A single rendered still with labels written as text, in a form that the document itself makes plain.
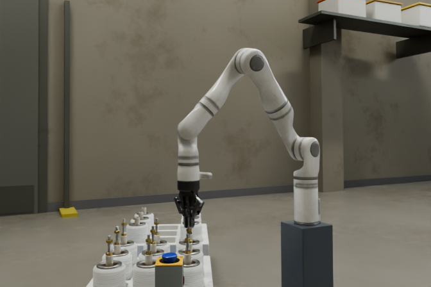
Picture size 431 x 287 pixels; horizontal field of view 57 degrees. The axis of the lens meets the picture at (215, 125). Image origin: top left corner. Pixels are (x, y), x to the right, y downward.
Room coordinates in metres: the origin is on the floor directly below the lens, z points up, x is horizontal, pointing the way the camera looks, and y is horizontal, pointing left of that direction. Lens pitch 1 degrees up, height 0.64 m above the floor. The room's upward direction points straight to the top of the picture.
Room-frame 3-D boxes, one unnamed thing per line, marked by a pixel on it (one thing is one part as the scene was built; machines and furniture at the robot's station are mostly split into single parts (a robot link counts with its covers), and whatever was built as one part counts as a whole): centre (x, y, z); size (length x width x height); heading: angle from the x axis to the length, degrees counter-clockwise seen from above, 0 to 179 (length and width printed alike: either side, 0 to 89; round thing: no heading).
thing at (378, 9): (4.52, -1.86, 1.99); 0.42 x 0.35 x 0.23; 115
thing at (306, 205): (1.54, -0.35, 0.39); 0.09 x 0.09 x 0.17; 25
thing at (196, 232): (1.78, 0.11, 0.16); 0.10 x 0.10 x 0.18
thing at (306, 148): (1.54, -0.35, 0.54); 0.09 x 0.09 x 0.17; 41
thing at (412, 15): (4.81, -2.48, 2.01); 0.49 x 0.40 x 0.27; 115
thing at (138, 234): (1.77, 0.35, 0.16); 0.10 x 0.10 x 0.18
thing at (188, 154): (1.35, 0.09, 0.62); 0.09 x 0.07 x 0.15; 9
